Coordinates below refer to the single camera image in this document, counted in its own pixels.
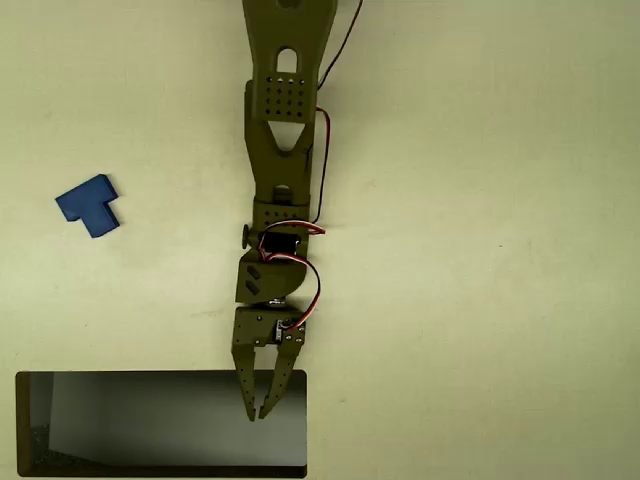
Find dark rectangular bin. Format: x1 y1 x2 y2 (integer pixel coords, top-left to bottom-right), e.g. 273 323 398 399
14 369 309 479

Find red and black wire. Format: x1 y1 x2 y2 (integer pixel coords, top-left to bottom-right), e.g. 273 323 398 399
316 0 365 93
305 105 332 226

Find blue T-shaped block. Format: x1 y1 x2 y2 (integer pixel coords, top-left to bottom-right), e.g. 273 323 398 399
54 173 122 241

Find red white black servo cable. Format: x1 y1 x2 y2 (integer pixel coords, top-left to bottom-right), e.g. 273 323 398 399
256 220 327 332

